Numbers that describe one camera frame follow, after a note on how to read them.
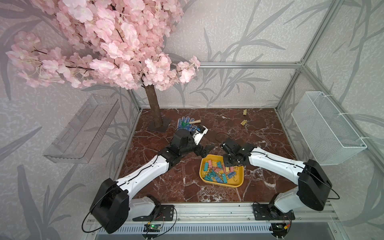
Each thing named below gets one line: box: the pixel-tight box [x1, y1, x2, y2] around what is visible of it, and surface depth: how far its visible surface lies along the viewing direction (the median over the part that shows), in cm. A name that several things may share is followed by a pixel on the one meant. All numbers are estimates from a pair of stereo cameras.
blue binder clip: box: [227, 171, 236, 179], surface depth 86 cm
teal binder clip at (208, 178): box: [204, 174, 214, 182], surface depth 86 cm
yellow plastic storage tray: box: [199, 154, 245, 188], surface depth 86 cm
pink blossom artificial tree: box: [5, 0, 200, 128], surface depth 48 cm
